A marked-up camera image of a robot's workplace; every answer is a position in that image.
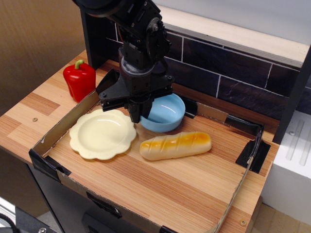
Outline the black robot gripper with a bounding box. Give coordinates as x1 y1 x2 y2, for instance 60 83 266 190
98 58 174 123

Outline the light blue bowl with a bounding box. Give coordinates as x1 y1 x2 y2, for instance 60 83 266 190
140 94 186 133

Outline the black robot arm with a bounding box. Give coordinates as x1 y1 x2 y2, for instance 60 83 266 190
75 0 174 123

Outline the cream scalloped plate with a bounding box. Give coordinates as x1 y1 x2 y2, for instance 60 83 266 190
69 109 137 160

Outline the cardboard fence with black tape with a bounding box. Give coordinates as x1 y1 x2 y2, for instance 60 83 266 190
29 89 269 233

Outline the toy bread loaf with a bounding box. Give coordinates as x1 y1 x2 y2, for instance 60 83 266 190
139 132 212 161

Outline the red toy bell pepper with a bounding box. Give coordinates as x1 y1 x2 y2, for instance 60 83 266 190
63 59 96 102

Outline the dark brick backsplash panel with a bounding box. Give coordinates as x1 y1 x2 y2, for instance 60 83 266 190
105 5 311 143

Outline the white grooved side block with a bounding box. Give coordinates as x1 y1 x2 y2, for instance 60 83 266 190
261 111 311 224

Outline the black cable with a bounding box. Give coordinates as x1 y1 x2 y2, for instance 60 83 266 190
0 211 20 233

